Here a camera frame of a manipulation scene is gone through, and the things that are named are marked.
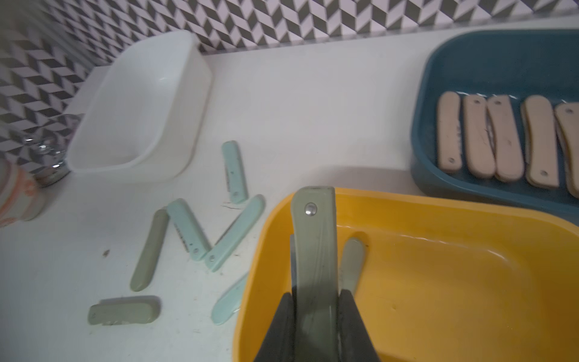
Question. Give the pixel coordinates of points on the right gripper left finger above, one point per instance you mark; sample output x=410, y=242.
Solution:
x=279, y=341

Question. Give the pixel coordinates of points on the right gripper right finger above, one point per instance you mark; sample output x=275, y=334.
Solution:
x=354, y=341

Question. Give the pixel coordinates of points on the yellow storage box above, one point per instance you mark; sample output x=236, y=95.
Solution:
x=445, y=280

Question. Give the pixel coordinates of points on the olive knife horizontal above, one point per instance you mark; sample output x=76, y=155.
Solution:
x=122, y=311

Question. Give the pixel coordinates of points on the white storage box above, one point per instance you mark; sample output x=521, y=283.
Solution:
x=142, y=124

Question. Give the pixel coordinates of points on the dark teal storage box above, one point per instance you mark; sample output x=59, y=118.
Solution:
x=517, y=63

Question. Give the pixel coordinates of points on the mint knife centre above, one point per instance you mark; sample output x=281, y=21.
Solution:
x=229, y=303

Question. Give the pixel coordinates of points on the mint knife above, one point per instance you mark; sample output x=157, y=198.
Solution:
x=229, y=303
x=235, y=177
x=188, y=229

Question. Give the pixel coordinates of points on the mint knife angled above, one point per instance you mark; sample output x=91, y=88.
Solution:
x=235, y=234

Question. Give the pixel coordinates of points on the mint knife left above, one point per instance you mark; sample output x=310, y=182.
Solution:
x=188, y=229

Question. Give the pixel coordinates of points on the mint knife top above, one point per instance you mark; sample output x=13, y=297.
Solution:
x=235, y=177

